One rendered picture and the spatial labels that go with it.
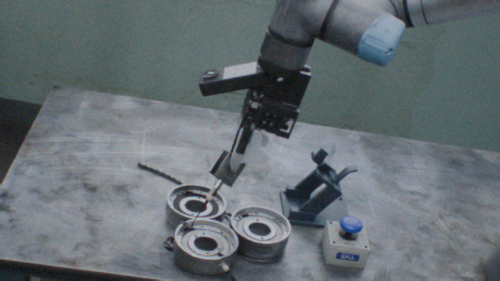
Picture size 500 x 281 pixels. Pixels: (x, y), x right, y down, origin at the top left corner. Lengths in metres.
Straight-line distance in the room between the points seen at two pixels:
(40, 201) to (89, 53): 1.65
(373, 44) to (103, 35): 1.91
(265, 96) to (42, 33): 1.85
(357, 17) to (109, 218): 0.55
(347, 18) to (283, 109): 0.18
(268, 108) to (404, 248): 0.40
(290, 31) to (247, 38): 1.73
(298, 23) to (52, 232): 0.53
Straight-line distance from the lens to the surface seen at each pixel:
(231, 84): 1.16
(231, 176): 1.25
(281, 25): 1.11
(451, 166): 1.70
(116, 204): 1.33
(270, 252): 1.24
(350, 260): 1.28
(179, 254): 1.19
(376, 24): 1.08
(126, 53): 2.90
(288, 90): 1.17
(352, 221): 1.27
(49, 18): 2.91
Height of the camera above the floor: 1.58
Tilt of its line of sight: 30 degrees down
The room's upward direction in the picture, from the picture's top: 11 degrees clockwise
